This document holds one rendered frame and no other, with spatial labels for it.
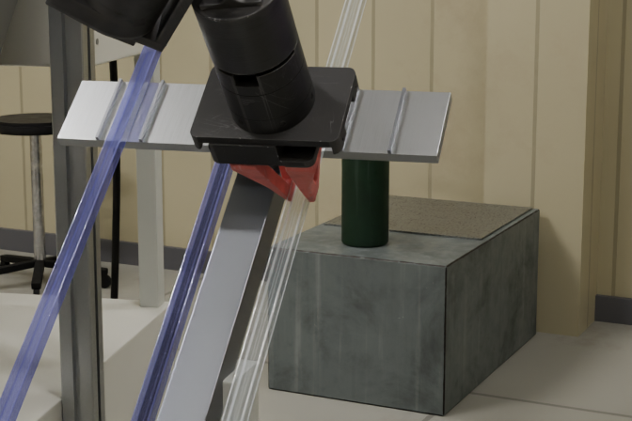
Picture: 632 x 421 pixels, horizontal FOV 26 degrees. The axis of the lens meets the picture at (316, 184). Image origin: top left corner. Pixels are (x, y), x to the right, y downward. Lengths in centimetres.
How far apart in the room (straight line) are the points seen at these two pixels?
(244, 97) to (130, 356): 106
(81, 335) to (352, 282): 184
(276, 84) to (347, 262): 256
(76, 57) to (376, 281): 192
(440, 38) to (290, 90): 346
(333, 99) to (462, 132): 343
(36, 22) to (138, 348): 49
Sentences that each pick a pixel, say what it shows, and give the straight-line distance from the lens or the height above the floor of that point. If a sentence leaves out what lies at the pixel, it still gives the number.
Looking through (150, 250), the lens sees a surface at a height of 71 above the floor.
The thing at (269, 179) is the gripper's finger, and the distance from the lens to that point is 93.
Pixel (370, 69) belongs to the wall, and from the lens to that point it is 441.
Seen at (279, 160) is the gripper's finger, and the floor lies 101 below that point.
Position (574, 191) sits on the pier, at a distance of 402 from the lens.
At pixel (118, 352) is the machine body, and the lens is 185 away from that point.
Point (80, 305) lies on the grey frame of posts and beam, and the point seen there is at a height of 74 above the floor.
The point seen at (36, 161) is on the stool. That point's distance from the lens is 462.
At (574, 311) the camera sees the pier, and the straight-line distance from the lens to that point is 410.
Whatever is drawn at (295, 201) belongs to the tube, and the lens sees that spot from 96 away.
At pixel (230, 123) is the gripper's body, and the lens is 90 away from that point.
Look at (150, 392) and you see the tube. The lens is 102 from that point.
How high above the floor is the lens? 116
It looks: 10 degrees down
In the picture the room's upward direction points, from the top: straight up
